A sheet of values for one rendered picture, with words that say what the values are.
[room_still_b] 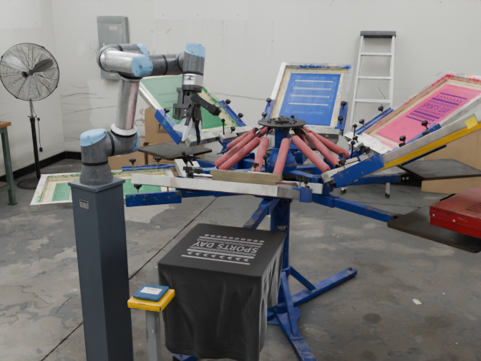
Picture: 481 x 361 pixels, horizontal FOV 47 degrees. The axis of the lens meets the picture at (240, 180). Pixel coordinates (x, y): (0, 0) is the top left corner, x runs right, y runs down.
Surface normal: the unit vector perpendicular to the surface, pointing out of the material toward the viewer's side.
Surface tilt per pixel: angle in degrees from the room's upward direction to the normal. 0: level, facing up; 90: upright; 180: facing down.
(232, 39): 90
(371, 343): 0
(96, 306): 90
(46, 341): 0
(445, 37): 90
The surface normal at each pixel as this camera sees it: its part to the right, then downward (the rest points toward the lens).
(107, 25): -0.29, 0.27
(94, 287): -0.57, 0.23
